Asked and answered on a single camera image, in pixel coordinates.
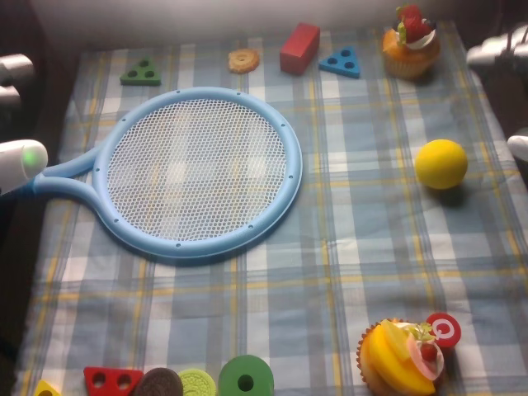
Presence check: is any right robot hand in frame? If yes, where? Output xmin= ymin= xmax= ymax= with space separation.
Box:
xmin=506 ymin=134 xmax=528 ymax=160

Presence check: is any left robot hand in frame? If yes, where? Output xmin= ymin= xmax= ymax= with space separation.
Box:
xmin=0 ymin=139 xmax=50 ymax=196

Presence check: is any light blue mesh racket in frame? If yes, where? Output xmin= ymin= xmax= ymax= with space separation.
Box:
xmin=25 ymin=87 xmax=304 ymax=267

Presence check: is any yellow ball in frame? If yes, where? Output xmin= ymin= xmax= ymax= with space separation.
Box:
xmin=414 ymin=139 xmax=469 ymax=191

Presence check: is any strawberry cupcake toy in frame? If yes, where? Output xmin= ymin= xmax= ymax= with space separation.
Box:
xmin=381 ymin=3 xmax=441 ymax=80

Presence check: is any green triangle block with holes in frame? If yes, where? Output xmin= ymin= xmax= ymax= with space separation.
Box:
xmin=119 ymin=55 xmax=162 ymax=87

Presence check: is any blue triangle block with holes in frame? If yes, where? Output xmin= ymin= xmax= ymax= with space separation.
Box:
xmin=318 ymin=45 xmax=362 ymax=79

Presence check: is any blue yellow plaid cloth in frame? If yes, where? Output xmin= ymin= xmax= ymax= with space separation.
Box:
xmin=16 ymin=18 xmax=528 ymax=396

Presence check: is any yellow triangle block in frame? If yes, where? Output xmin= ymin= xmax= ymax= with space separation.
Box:
xmin=35 ymin=379 xmax=63 ymax=396

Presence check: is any red triangle block with holes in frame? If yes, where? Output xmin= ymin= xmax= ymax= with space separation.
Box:
xmin=83 ymin=365 xmax=144 ymax=396

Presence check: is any red rectangular block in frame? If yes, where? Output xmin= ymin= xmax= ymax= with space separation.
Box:
xmin=279 ymin=22 xmax=322 ymax=76

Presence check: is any tan round biscuit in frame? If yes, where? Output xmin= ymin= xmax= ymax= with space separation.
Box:
xmin=228 ymin=48 xmax=261 ymax=74

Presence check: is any mango cupcake toy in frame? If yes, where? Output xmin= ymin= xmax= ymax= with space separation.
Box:
xmin=356 ymin=317 xmax=449 ymax=396

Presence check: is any chocolate sandwich cookie toy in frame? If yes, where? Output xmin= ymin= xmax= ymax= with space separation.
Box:
xmin=132 ymin=367 xmax=184 ymax=396

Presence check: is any green sandwich cookie toy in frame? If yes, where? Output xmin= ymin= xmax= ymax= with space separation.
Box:
xmin=177 ymin=369 xmax=218 ymax=396

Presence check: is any green round block with hole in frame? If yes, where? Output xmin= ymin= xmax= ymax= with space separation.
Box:
xmin=217 ymin=354 xmax=276 ymax=396

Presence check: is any red cylinder with white ring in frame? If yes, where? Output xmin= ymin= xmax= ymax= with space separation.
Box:
xmin=424 ymin=312 xmax=462 ymax=350

